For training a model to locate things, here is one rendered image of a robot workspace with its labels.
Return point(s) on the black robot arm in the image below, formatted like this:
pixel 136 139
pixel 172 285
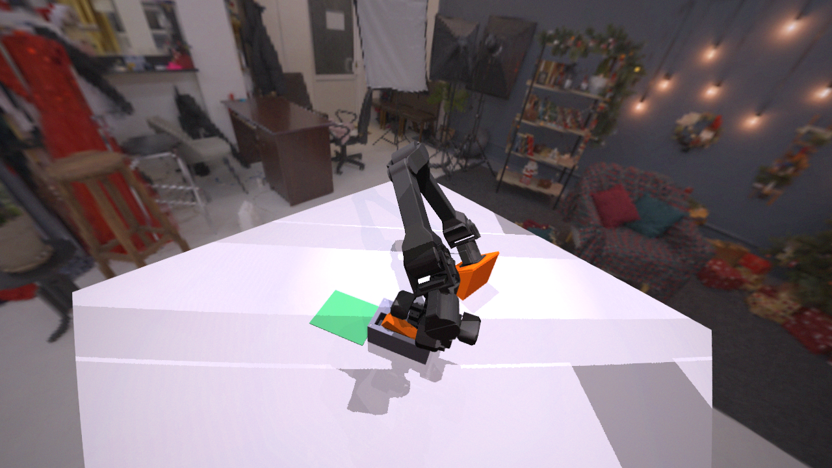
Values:
pixel 423 250

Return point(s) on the orange l-shaped part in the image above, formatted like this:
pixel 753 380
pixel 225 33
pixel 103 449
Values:
pixel 399 326

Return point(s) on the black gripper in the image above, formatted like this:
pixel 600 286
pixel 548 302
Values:
pixel 403 304

